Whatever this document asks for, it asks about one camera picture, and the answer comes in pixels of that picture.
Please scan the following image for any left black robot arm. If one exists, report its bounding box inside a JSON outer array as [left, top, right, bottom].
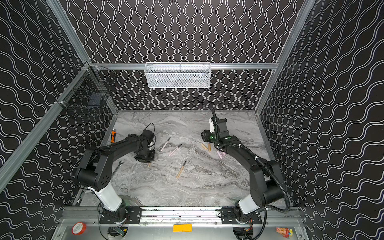
[[75, 130, 156, 224]]

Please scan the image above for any orange handled adjustable wrench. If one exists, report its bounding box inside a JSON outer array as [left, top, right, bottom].
[[111, 129, 117, 143]]

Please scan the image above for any black wire mesh basket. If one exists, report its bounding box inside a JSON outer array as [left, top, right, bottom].
[[58, 63, 118, 122]]

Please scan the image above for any red yellow small toy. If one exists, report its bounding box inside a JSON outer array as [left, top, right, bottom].
[[276, 227, 293, 238]]

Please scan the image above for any white wire mesh basket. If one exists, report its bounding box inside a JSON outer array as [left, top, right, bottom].
[[144, 62, 212, 89]]

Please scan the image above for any pink pen right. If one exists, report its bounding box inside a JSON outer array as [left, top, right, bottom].
[[169, 144, 183, 156]]

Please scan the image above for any pink pen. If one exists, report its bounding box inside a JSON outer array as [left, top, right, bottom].
[[169, 144, 183, 156], [160, 137, 171, 152]]

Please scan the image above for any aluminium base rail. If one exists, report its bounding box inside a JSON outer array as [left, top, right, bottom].
[[59, 206, 304, 227]]

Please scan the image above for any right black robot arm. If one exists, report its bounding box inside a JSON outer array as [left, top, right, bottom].
[[201, 116, 291, 223]]

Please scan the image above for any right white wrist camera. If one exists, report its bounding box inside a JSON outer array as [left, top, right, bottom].
[[209, 117, 215, 133]]

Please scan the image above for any silver combination wrench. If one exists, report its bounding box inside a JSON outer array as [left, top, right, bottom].
[[111, 161, 124, 178]]

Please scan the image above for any pink pen left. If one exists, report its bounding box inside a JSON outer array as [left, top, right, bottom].
[[160, 137, 171, 152]]

